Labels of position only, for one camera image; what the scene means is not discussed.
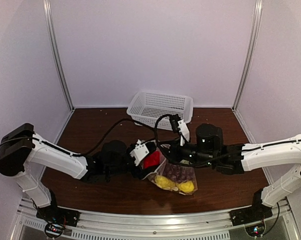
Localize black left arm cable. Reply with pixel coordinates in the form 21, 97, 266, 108
0, 117, 156, 168

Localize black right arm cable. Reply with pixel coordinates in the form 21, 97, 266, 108
153, 114, 244, 167

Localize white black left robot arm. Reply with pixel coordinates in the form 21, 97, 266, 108
0, 123, 155, 222

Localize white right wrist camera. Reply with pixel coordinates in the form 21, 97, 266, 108
169, 114, 190, 147

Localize white plastic perforated basket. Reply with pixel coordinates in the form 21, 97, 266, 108
126, 91, 194, 127

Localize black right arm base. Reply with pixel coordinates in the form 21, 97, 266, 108
229, 206, 273, 226

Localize red fake food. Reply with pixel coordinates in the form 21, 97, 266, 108
142, 150, 165, 172

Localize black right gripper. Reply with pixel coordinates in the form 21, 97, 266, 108
157, 136, 216, 167

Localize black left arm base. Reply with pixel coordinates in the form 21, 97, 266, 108
33, 203, 80, 227

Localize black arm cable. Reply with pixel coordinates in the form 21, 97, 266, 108
0, 117, 156, 168
153, 114, 244, 167

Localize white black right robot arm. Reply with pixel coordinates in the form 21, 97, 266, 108
157, 123, 301, 221

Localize purple fake grapes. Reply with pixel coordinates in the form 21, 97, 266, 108
162, 163, 196, 184

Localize yellow fake banana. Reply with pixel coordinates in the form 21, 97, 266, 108
154, 175, 197, 196

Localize aluminium front rail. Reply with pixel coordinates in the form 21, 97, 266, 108
8, 197, 301, 240

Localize aluminium corner post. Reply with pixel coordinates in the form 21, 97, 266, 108
232, 0, 263, 112
42, 0, 75, 112

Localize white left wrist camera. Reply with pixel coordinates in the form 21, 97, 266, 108
127, 139, 157, 166

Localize clear zip top bag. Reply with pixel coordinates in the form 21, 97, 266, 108
140, 149, 198, 196

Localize right aluminium corner post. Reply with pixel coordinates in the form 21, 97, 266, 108
232, 0, 263, 112

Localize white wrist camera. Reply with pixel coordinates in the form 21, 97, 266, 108
127, 139, 157, 166
169, 114, 190, 147

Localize left aluminium corner post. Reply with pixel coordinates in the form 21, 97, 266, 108
42, 0, 75, 112

